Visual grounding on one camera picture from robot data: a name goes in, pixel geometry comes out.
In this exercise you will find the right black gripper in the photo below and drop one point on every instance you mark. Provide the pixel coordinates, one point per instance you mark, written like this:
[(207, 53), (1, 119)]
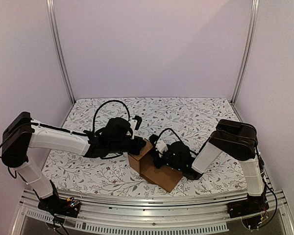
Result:
[(158, 159)]

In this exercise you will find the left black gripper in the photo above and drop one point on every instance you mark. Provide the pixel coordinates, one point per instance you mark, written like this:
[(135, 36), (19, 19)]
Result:
[(138, 146)]

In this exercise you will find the brown cardboard box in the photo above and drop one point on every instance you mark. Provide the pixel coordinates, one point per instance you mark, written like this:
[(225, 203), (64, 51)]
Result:
[(166, 177)]

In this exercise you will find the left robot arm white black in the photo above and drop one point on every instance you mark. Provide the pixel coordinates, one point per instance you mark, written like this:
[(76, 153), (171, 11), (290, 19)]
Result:
[(46, 147)]

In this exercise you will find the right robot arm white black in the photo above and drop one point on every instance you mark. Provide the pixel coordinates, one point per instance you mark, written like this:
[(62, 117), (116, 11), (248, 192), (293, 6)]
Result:
[(236, 139)]

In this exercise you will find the floral patterned table mat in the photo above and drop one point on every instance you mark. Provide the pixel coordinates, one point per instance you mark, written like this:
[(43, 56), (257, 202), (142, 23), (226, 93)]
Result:
[(191, 120)]

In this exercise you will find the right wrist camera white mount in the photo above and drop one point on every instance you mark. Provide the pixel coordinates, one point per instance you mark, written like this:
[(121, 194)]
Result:
[(159, 144)]

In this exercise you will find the front aluminium rail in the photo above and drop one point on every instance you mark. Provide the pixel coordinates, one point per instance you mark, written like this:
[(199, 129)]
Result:
[(117, 215)]

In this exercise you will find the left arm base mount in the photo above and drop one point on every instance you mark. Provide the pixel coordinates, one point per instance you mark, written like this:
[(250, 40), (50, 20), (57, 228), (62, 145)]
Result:
[(54, 205)]

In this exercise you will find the left aluminium frame post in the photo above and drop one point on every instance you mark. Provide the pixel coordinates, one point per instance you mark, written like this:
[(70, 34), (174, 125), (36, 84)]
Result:
[(58, 48)]

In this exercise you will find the aluminium frame post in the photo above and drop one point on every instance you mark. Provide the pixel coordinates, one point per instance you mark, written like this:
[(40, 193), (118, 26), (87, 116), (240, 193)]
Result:
[(247, 50), (58, 48)]

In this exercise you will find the right aluminium frame post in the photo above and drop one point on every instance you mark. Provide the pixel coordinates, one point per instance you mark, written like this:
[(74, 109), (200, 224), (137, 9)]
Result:
[(247, 50)]

